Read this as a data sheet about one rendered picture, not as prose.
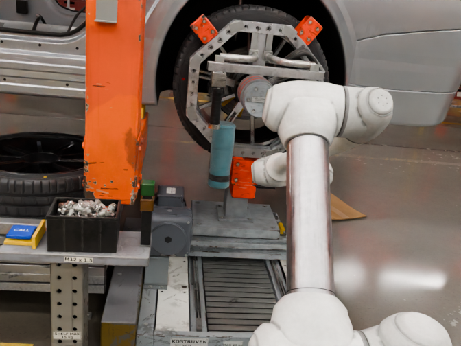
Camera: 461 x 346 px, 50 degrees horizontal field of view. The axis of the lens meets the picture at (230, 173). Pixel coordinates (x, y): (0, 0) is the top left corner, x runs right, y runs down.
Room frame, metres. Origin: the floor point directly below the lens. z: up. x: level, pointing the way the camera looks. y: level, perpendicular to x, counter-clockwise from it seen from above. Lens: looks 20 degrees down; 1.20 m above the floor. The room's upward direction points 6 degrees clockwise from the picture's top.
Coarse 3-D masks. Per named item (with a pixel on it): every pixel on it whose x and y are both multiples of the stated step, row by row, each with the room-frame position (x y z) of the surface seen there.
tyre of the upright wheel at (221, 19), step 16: (208, 16) 2.16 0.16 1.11; (224, 16) 2.02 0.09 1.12; (240, 16) 2.03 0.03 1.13; (256, 16) 2.03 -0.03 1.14; (272, 16) 2.04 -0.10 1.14; (288, 16) 2.05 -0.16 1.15; (192, 32) 2.06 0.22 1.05; (192, 48) 2.00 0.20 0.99; (320, 48) 2.09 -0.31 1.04; (176, 64) 2.01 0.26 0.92; (320, 64) 2.07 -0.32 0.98; (176, 80) 2.00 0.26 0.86; (176, 96) 2.00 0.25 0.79; (192, 128) 2.01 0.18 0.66; (208, 144) 2.02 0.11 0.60
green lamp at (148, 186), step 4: (144, 180) 1.37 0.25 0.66; (148, 180) 1.37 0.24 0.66; (152, 180) 1.37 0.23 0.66; (144, 184) 1.34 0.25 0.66; (148, 184) 1.34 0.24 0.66; (152, 184) 1.34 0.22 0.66; (144, 188) 1.34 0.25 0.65; (148, 188) 1.34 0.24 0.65; (152, 188) 1.34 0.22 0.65; (144, 192) 1.34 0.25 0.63; (148, 192) 1.34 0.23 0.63; (152, 192) 1.34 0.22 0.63
